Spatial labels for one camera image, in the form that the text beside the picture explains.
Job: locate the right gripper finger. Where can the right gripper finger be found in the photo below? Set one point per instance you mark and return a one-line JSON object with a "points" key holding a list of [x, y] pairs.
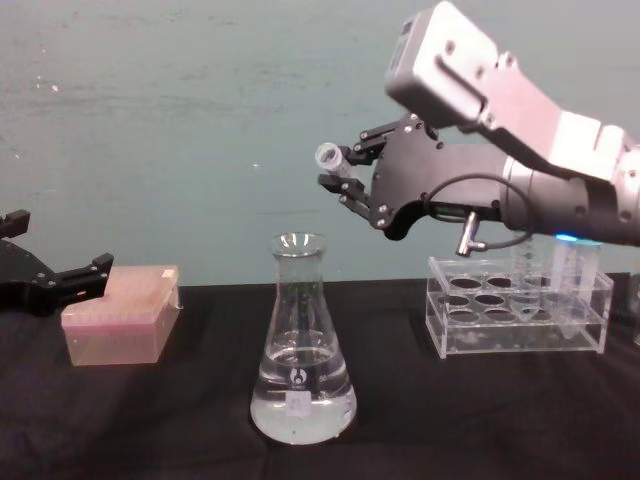
{"points": [[357, 192], [365, 152]]}

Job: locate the clear plastic centrifuge tube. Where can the clear plastic centrifuge tube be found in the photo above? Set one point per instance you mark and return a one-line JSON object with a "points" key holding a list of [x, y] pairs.
{"points": [[575, 285], [529, 300], [328, 156]]}

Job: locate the pale green wall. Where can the pale green wall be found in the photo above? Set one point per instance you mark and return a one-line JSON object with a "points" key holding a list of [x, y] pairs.
{"points": [[150, 100]]}

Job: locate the glass conical flask with liquid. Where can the glass conical flask with liquid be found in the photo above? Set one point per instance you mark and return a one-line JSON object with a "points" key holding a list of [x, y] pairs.
{"points": [[302, 400]]}

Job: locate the black table cloth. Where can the black table cloth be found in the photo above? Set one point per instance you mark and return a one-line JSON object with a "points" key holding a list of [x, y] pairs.
{"points": [[150, 425]]}

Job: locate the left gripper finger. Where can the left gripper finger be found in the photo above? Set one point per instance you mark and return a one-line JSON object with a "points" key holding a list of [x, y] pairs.
{"points": [[15, 224], [82, 280]]}

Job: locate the clear acrylic tube rack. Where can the clear acrylic tube rack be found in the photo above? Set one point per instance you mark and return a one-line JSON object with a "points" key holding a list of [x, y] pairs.
{"points": [[450, 300]]}

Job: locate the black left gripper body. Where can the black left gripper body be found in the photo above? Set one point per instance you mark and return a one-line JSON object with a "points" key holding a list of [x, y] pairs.
{"points": [[22, 285]]}

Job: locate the pink pipette tip box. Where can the pink pipette tip box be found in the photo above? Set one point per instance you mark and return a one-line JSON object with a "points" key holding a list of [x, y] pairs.
{"points": [[125, 330]]}

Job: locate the right robot arm with camera housing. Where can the right robot arm with camera housing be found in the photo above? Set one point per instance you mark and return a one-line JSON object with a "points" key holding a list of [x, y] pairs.
{"points": [[525, 115]]}

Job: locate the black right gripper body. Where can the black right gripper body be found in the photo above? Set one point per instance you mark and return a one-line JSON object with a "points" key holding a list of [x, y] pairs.
{"points": [[435, 175]]}

